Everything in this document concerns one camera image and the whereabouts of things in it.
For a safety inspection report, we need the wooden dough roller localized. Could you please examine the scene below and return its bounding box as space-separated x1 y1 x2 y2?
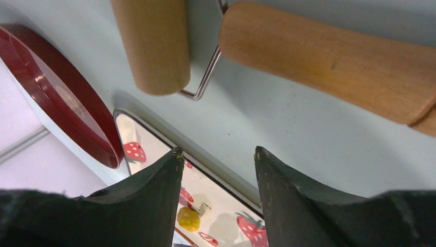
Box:
111 1 435 136

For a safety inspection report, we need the yellow dough piece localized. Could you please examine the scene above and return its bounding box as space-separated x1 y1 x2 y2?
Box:
176 207 201 232

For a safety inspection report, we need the white strawberry rectangular tray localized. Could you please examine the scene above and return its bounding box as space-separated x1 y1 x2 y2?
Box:
114 110 269 246

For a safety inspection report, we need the red round tray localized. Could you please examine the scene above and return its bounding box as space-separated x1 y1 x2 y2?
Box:
1 24 124 169

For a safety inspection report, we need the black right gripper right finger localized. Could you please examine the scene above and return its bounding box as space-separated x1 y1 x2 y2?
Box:
254 146 435 246

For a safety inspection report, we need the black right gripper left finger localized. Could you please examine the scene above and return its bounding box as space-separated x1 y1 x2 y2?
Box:
1 147 184 246

